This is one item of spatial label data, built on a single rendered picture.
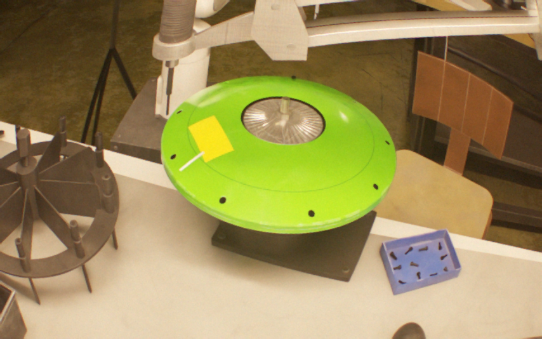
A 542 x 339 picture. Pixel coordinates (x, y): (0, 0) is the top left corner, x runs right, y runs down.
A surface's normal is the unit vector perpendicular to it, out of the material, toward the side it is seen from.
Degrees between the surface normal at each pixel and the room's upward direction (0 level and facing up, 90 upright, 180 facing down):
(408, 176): 0
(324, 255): 0
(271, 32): 90
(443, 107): 90
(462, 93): 90
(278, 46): 90
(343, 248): 0
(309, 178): 17
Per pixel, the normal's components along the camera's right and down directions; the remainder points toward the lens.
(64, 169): 0.64, 0.48
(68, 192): 0.00, 0.59
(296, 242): 0.36, 0.62
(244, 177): -0.07, -0.52
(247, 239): -0.49, 0.52
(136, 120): 0.08, -0.77
